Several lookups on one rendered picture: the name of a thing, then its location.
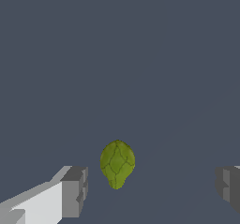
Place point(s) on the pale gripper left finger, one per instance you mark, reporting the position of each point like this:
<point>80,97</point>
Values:
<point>47,199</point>

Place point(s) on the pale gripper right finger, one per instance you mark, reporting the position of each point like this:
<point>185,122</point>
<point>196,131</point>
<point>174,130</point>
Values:
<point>230,185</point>

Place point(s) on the green artichoke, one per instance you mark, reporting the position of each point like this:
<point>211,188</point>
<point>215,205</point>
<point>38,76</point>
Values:
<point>117,163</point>

